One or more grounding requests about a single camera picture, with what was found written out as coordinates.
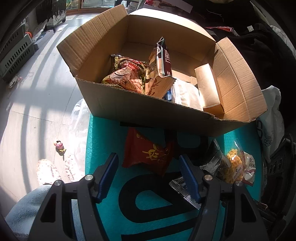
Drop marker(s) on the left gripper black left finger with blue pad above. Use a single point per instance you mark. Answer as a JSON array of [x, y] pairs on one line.
[[54, 220]]

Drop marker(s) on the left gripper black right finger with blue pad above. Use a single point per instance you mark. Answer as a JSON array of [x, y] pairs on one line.
[[242, 220]]

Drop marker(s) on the clear bag yellow waffle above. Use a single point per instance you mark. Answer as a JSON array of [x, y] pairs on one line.
[[233, 167]]

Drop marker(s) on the white red plum snack bag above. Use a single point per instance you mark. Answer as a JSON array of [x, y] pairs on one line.
[[249, 169]]

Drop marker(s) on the silver grey snack packet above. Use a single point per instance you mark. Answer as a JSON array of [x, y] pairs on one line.
[[190, 185]]

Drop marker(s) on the red gold snack packet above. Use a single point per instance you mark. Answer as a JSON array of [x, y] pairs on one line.
[[140, 150]]

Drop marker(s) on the blue blueberry drink tube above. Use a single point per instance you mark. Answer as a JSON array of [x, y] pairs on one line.
[[168, 96]]

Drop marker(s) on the dark brown snack packet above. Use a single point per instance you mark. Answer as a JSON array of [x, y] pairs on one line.
[[159, 78]]

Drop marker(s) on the grey fleece blanket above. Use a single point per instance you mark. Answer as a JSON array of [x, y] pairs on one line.
[[20, 218]]

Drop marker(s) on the small pink toy figure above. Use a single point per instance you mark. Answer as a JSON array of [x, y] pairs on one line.
[[60, 149]]

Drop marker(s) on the teal foam mat black print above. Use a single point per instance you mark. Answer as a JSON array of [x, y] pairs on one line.
[[140, 204]]

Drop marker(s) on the white plastic shopping bag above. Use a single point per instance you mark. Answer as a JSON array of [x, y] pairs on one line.
[[270, 125]]

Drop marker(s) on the brown cardboard box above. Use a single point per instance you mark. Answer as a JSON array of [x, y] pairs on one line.
[[87, 53]]

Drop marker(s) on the grey green plastic crate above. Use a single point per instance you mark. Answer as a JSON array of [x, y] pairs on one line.
[[16, 58]]

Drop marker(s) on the small red wrapper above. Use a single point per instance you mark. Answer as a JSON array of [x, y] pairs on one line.
[[224, 28]]

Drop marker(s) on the pile of dark clothes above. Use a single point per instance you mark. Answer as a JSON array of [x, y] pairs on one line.
[[268, 56]]

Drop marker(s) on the black folded panel heater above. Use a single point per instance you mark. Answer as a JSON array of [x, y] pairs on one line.
[[52, 11]]

